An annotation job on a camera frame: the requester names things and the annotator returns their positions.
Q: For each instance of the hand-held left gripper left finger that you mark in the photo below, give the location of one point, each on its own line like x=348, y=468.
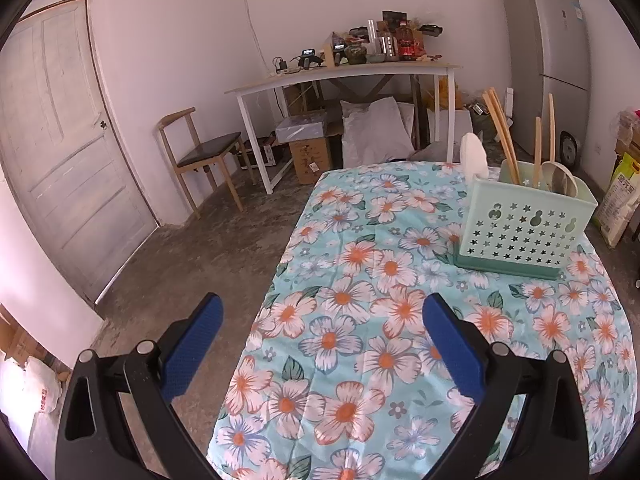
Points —
x=192, y=345

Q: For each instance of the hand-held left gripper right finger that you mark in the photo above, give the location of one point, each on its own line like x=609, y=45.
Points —
x=455, y=350

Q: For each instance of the mint green utensil holder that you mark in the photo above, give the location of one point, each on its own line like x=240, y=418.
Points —
x=505, y=266

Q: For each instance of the white plastic spoon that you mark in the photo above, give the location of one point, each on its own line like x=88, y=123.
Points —
x=472, y=155
x=552, y=172

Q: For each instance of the floral blue tablecloth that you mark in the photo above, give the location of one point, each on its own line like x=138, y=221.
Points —
x=375, y=310

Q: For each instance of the white sack with red print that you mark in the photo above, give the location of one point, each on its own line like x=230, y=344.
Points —
x=37, y=395

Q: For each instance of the flat cardboard box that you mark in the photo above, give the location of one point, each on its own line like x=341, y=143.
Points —
x=15, y=335

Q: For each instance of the wooden chair with dark seat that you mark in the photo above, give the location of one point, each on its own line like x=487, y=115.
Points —
x=210, y=150

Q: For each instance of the brown cardboard box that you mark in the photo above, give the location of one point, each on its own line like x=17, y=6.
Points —
x=310, y=160

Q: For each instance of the white and green rice bag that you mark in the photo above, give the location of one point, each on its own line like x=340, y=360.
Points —
x=617, y=200

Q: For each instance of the white panel door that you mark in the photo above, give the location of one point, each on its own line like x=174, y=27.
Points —
x=65, y=160

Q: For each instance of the white pillow sack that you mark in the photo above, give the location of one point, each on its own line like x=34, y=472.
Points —
x=375, y=125

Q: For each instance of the white storage box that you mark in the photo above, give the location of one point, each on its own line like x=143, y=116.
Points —
x=300, y=127

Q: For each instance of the yellow plastic bag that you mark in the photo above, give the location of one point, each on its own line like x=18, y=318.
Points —
x=442, y=95

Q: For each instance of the black charger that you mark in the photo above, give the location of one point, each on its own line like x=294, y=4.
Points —
x=282, y=65

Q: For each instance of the white side table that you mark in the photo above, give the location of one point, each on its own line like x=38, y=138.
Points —
x=350, y=74

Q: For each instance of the red label bottle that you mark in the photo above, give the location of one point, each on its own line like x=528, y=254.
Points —
x=406, y=42

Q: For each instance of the black device with screen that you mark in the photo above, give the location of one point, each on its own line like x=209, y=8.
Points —
x=306, y=55
x=339, y=50

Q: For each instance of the metal cups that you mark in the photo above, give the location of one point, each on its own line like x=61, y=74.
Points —
x=385, y=45

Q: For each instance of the green glass jar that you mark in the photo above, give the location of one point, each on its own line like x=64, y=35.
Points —
x=356, y=52

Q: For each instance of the grey refrigerator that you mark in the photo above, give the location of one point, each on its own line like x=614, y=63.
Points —
x=550, y=35

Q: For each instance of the clear cup stack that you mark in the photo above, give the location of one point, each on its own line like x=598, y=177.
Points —
x=371, y=30

